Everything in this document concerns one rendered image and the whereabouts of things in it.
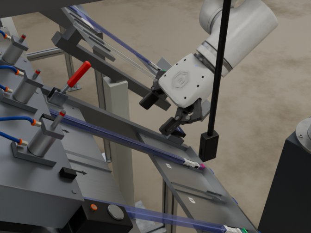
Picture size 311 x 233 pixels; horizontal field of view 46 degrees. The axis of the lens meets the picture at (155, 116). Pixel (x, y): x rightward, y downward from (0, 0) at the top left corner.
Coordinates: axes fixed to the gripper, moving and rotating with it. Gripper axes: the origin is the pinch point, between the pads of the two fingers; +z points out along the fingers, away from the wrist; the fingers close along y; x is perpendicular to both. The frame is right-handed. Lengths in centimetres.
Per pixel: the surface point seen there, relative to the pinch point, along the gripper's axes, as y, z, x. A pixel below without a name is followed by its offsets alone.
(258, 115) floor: -65, -25, 148
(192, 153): -3.2, 2.9, 26.5
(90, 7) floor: -273, 10, 138
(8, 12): 22, -5, -48
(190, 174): 5.4, 5.5, 19.4
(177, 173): 6.2, 6.5, 13.2
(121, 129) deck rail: -7.7, 9.2, 3.9
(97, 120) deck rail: -8.3, 10.5, -3.5
